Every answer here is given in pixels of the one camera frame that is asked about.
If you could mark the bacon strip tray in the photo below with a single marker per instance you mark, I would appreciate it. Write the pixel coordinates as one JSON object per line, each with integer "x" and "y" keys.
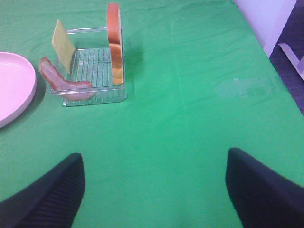
{"x": 57, "y": 82}

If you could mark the pink round plate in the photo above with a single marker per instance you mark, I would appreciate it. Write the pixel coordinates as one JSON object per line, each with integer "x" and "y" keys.
{"x": 18, "y": 85}

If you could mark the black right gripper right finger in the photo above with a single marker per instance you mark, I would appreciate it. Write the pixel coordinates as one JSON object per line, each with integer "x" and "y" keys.
{"x": 261, "y": 197}

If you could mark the yellow cheese slice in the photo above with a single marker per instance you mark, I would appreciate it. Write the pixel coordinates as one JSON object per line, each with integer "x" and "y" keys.
{"x": 63, "y": 46}

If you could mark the clear right plastic tray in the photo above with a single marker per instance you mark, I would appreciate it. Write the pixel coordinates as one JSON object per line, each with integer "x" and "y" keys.
{"x": 91, "y": 62}

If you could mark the bread slice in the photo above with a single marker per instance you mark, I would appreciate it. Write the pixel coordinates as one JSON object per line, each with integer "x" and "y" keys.
{"x": 114, "y": 31}

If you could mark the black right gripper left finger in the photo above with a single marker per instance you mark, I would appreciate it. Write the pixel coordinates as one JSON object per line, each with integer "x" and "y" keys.
{"x": 52, "y": 201}

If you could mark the green tablecloth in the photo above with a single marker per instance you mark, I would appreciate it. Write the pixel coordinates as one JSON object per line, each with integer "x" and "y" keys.
{"x": 198, "y": 84}

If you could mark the white cabinet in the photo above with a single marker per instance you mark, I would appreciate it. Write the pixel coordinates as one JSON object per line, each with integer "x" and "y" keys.
{"x": 267, "y": 19}

